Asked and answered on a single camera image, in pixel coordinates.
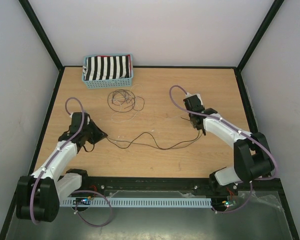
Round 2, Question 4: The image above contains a dark brown wire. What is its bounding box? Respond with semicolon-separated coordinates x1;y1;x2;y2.
105;124;207;151

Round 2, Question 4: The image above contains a white zip tie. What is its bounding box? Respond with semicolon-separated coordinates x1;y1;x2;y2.
107;84;145;123

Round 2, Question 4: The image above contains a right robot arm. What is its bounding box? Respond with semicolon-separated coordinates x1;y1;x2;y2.
183;93;275;195

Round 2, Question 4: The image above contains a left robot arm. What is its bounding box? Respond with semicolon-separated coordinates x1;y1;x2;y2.
15;112;108;223

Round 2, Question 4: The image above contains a light blue plastic basket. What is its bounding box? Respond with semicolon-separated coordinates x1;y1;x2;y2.
81;53;134;89

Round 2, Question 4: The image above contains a black white striped cloth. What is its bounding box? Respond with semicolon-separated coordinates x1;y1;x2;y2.
82;54;133;81

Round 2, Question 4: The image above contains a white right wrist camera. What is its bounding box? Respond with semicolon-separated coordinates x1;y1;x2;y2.
185;92;201;99

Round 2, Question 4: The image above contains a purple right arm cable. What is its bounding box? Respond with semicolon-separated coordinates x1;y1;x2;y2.
169;84;281;215

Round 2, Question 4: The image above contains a black aluminium frame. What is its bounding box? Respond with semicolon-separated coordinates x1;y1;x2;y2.
0;0;300;240

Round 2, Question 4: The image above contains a light blue slotted cable duct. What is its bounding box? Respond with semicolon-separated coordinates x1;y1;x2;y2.
60;197;212;208

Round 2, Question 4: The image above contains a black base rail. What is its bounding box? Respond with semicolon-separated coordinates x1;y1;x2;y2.
17;175;283;197

